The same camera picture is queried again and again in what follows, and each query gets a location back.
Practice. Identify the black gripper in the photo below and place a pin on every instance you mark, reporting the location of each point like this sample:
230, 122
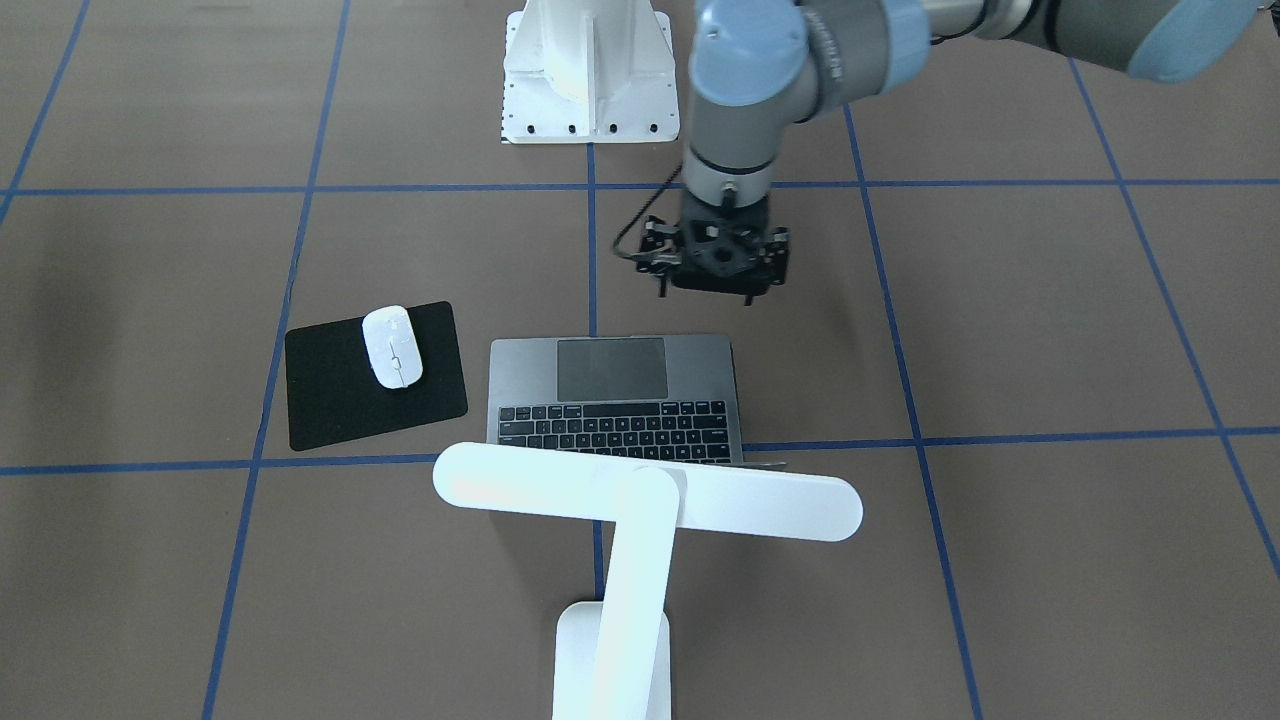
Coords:
777, 249

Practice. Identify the grey laptop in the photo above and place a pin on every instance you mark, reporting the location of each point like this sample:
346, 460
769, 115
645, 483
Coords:
667, 397

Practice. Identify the white computer mouse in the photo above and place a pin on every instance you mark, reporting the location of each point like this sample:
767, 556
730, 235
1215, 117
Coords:
391, 347

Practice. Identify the black mouse pad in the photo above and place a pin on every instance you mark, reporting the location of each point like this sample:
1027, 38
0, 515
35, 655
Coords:
334, 397

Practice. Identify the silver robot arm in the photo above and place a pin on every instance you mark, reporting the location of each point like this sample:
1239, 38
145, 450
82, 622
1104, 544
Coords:
759, 67

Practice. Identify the white desk lamp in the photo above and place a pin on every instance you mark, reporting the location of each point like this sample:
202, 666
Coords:
613, 656

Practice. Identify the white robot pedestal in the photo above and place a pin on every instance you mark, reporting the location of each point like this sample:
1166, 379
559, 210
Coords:
589, 72

